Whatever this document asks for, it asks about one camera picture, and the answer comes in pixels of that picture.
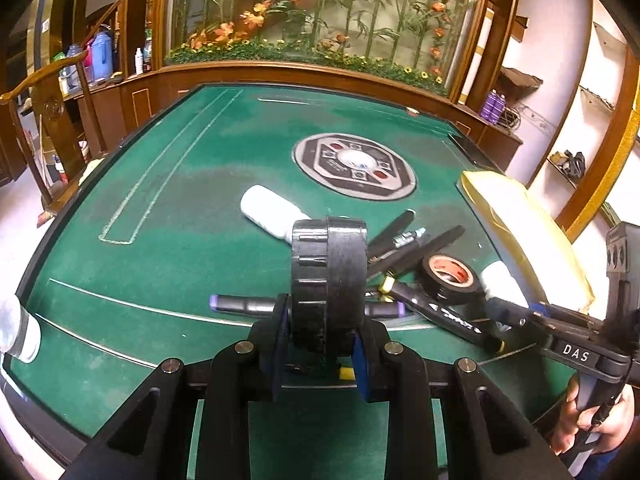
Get black marker thick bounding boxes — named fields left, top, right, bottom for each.
left=367, top=226, right=465, bottom=280

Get blue thermos jug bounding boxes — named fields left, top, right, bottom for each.
left=91, top=30, right=114, bottom=80

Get black pen silver tip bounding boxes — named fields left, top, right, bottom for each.
left=393, top=228, right=426, bottom=249

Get black tape roll orange core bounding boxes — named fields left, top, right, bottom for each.
left=420, top=252, right=483, bottom=304

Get black pen long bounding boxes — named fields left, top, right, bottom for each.
left=368, top=209, right=416, bottom=261

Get person right hand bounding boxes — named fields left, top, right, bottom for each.
left=550, top=375, right=634, bottom=455

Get white cylinder at table edge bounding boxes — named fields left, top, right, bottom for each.
left=0, top=295, right=41, bottom=364

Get wooden chair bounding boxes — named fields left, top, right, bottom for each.
left=1, top=51, right=107, bottom=216

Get white plastic bottle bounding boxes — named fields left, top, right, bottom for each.
left=240, top=185, right=309, bottom=244

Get yellow white storage tray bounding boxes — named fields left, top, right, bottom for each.
left=459, top=170, right=596, bottom=314

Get small white bottle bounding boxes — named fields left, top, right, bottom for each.
left=480, top=261, right=528, bottom=309

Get purple bottles on cabinet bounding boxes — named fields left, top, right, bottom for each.
left=480, top=90, right=506, bottom=125

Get round mahjong table control panel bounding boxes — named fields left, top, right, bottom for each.
left=292, top=132, right=416, bottom=202

